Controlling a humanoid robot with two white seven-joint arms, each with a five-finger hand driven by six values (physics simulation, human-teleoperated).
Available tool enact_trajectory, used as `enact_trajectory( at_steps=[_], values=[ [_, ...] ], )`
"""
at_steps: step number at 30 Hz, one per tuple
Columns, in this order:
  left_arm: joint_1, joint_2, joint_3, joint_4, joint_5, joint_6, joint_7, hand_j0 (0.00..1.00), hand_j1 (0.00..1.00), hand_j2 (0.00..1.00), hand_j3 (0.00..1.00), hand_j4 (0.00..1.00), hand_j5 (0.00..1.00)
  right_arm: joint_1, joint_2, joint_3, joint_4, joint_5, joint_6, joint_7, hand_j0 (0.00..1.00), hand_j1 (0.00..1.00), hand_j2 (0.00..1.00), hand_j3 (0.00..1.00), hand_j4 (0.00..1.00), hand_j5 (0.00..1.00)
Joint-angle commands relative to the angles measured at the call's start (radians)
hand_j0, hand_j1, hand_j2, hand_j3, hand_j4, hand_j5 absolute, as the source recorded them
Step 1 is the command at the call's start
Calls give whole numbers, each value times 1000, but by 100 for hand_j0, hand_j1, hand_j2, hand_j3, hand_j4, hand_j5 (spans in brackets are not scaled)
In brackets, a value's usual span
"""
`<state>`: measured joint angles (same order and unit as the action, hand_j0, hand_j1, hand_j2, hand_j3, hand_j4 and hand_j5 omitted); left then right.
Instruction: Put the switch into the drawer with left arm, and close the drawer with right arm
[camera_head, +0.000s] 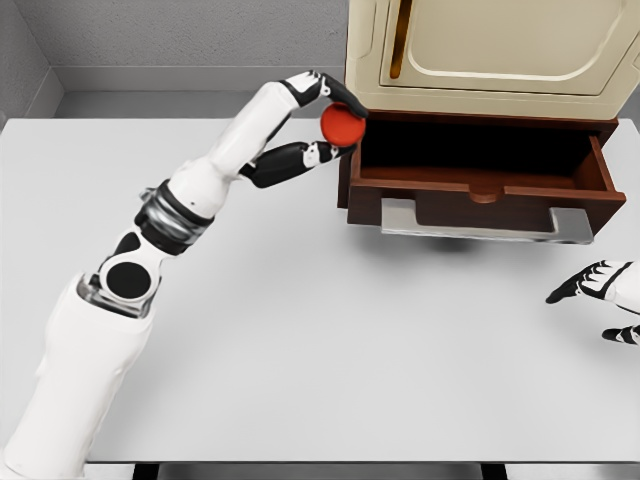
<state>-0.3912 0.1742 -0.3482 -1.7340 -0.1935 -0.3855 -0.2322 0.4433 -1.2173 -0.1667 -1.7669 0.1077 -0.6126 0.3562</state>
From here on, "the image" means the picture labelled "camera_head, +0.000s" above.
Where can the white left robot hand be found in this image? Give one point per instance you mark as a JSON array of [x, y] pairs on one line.
[[250, 131]]

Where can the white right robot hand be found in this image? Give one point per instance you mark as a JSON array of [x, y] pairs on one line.
[[600, 282]]

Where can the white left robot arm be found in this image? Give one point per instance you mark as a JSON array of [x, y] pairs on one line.
[[90, 350]]

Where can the brown wooden drawer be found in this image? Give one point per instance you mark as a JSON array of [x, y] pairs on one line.
[[480, 185]]

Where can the cream cabinet with brown base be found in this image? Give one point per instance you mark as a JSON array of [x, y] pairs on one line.
[[480, 55]]

